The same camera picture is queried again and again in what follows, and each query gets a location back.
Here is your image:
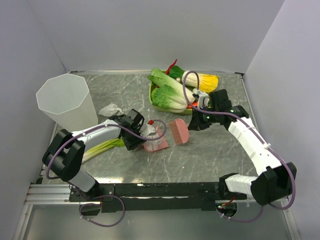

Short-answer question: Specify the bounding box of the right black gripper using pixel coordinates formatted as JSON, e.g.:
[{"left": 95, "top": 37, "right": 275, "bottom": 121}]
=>
[{"left": 188, "top": 104, "right": 219, "bottom": 131}]

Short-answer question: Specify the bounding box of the pink plastic dustpan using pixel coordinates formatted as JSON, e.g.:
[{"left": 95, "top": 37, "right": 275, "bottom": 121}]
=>
[{"left": 142, "top": 124, "right": 169, "bottom": 153}]

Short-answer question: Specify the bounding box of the pink hand brush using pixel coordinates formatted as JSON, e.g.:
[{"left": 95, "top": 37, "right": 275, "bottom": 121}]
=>
[{"left": 168, "top": 118, "right": 190, "bottom": 145}]

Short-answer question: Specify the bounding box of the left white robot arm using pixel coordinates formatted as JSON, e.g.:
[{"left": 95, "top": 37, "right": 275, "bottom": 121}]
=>
[{"left": 42, "top": 109, "right": 146, "bottom": 201}]

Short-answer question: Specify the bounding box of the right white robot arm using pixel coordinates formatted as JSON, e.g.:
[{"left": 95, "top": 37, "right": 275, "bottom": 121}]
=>
[{"left": 188, "top": 88, "right": 297, "bottom": 206}]

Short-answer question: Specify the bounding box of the yellow leaf napa cabbage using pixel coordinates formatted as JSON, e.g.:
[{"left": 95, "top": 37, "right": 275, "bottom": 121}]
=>
[{"left": 185, "top": 73, "right": 219, "bottom": 93}]

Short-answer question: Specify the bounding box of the large paper scrap by bin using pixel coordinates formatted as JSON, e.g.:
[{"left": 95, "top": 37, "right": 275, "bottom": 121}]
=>
[{"left": 98, "top": 103, "right": 123, "bottom": 117}]

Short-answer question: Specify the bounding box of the orange carrot toy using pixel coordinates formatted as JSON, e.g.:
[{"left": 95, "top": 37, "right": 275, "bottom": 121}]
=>
[{"left": 187, "top": 102, "right": 198, "bottom": 109}]

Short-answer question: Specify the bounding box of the celery stalk toy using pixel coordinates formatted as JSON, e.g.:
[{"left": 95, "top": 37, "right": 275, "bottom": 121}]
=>
[{"left": 81, "top": 138, "right": 125, "bottom": 164}]

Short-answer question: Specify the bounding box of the paper scrap left of dustpan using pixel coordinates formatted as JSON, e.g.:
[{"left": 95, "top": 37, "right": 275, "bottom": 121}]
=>
[{"left": 143, "top": 137, "right": 168, "bottom": 152}]

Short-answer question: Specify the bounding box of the green plastic tray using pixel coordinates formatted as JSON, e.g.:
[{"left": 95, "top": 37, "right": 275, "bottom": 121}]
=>
[{"left": 148, "top": 70, "right": 215, "bottom": 116}]

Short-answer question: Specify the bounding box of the front green lettuce head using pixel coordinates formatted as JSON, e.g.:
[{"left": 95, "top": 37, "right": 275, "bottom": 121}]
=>
[{"left": 151, "top": 84, "right": 188, "bottom": 113}]

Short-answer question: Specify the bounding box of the long green romaine lettuce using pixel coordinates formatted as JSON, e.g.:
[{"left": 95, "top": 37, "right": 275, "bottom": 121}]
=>
[{"left": 147, "top": 68, "right": 195, "bottom": 103}]

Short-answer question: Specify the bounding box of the dark green leafy vegetable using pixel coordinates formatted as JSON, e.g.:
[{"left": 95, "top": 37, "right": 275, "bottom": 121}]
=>
[{"left": 168, "top": 65, "right": 185, "bottom": 80}]

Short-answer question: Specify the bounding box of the red chili pepper toy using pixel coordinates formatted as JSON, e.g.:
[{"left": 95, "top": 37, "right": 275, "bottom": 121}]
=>
[{"left": 165, "top": 58, "right": 178, "bottom": 75}]

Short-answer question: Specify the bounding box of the translucent white trash bin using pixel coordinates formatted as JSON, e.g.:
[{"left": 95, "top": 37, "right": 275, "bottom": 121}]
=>
[{"left": 36, "top": 73, "right": 98, "bottom": 132}]

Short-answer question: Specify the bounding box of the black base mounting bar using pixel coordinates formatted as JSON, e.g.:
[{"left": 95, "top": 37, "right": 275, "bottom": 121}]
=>
[{"left": 69, "top": 182, "right": 247, "bottom": 213}]

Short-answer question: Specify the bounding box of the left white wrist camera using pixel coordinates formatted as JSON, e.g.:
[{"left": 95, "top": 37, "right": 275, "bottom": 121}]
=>
[{"left": 140, "top": 123, "right": 157, "bottom": 139}]

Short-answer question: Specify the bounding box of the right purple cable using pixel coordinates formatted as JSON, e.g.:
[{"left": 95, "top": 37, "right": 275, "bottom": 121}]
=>
[{"left": 182, "top": 70, "right": 297, "bottom": 223}]

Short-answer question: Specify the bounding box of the purple cable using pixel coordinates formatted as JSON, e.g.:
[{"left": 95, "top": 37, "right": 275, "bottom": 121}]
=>
[
  {"left": 45, "top": 118, "right": 167, "bottom": 180},
  {"left": 182, "top": 70, "right": 297, "bottom": 223}
]

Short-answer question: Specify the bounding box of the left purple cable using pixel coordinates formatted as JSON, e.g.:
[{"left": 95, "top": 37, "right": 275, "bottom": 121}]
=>
[{"left": 45, "top": 118, "right": 167, "bottom": 180}]

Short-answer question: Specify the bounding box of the aluminium frame rail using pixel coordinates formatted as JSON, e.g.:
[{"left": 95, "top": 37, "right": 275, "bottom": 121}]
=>
[{"left": 13, "top": 184, "right": 301, "bottom": 240}]

